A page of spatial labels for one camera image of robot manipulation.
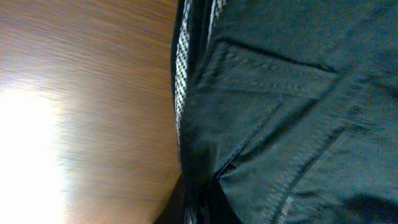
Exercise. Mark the black trousers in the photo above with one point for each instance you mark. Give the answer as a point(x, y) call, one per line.
point(286, 112)

